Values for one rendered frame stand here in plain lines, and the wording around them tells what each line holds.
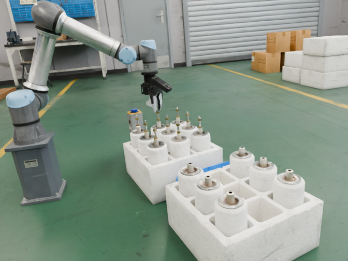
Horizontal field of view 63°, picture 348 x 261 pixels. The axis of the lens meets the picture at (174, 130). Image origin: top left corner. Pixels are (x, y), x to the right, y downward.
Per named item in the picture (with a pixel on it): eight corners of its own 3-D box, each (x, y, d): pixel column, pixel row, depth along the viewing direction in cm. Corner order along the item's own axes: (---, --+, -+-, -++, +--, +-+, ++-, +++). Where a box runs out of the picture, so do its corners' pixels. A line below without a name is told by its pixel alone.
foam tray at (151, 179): (153, 205, 129) (148, 169, 123) (127, 172, 162) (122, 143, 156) (223, 180, 144) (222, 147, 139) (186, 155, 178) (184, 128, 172)
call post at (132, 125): (136, 164, 171) (130, 114, 160) (133, 160, 177) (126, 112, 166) (148, 161, 174) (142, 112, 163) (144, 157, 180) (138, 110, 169)
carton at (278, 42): (289, 51, 444) (290, 31, 434) (275, 53, 440) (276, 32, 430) (279, 50, 471) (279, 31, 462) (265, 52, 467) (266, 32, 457)
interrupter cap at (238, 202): (228, 213, 79) (228, 211, 78) (212, 200, 85) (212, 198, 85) (249, 204, 82) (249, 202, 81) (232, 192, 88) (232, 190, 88)
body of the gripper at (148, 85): (149, 92, 156) (147, 70, 152) (162, 92, 151) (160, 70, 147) (141, 95, 150) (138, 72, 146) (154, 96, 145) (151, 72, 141)
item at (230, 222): (228, 267, 83) (227, 215, 77) (209, 247, 91) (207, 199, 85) (254, 254, 87) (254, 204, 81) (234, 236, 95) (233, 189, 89)
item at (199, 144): (203, 160, 152) (201, 129, 146) (215, 167, 144) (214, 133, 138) (188, 166, 147) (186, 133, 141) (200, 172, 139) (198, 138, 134)
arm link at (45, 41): (12, 111, 138) (34, -4, 123) (24, 104, 152) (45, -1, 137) (38, 118, 140) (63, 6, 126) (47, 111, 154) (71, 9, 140)
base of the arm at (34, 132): (9, 147, 129) (2, 126, 125) (19, 136, 143) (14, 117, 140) (43, 142, 131) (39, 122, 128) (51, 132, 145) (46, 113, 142)
